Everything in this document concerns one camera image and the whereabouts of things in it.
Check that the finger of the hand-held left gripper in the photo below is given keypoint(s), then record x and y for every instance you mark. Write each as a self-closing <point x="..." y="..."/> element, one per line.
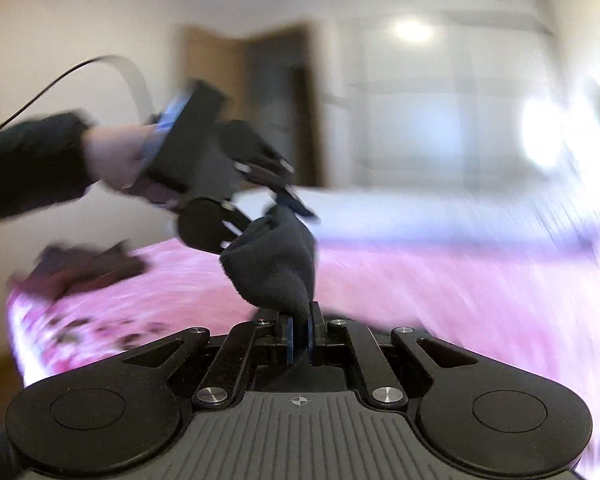
<point x="280" y="175"/>
<point x="236" y="225"/>

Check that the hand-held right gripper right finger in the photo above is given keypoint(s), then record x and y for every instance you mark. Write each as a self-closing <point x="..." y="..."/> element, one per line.
<point x="312" y="340"/>

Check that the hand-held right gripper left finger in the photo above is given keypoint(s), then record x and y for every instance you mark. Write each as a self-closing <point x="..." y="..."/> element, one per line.
<point x="289" y="342"/>

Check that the black long-sleeved sweater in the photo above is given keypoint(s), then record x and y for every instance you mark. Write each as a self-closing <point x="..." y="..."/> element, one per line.
<point x="275" y="265"/>

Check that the person's left forearm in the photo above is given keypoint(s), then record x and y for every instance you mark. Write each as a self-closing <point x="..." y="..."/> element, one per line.
<point x="30" y="165"/>

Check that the person's left hand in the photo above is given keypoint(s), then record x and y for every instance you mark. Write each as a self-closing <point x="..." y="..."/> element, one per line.
<point x="117" y="157"/>

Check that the brown wooden door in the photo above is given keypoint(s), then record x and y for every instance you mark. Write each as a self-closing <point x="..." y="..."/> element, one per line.
<point x="275" y="105"/>

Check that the pink floral blanket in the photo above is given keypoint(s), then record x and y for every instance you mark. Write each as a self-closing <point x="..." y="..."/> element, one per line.
<point x="430" y="300"/>

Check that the dark brown cloth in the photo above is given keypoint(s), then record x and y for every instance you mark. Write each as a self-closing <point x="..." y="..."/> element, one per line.
<point x="85" y="267"/>

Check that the round ceiling light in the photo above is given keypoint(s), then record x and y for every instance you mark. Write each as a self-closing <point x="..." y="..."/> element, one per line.
<point x="414" y="31"/>

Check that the bright window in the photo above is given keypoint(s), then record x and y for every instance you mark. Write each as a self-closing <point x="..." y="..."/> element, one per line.
<point x="560" y="125"/>

